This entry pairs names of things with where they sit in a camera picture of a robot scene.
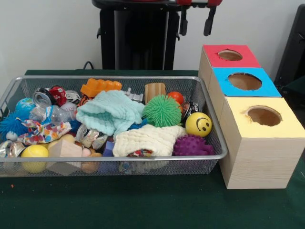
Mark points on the purple knobbly ball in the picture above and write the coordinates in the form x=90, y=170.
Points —
x=193, y=145

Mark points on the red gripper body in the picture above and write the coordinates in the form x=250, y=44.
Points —
x=183, y=2

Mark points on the wooden box with three holes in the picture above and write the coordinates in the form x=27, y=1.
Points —
x=257, y=162

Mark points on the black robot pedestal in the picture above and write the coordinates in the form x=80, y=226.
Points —
x=138, y=35

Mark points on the mint green cloth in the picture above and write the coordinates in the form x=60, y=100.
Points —
x=109, y=112

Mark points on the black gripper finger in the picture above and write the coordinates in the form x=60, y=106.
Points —
x=184, y=23
x=208, y=26

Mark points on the colourful polka dot cloth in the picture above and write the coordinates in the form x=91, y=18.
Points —
x=43, y=133

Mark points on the black chair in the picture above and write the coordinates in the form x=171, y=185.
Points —
x=293, y=47

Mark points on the plain yellow ball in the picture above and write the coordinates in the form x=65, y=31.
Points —
x=34, y=151

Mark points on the green spiky ball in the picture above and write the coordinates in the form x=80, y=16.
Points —
x=162, y=111

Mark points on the silver mesh bin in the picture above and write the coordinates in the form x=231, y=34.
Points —
x=31, y=83

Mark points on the light blue spiky ball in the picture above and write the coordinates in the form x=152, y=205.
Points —
x=12, y=124

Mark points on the yellow smiley ball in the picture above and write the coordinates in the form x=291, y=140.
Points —
x=197, y=125

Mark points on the cream white cloth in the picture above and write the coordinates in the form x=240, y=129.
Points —
x=147, y=140

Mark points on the dark green table cloth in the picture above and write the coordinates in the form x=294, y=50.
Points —
x=295, y=90
x=143, y=202

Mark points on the orange toy brick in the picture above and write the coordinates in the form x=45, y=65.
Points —
x=100, y=86

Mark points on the plain wooden block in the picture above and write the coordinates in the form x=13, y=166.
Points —
x=64, y=149

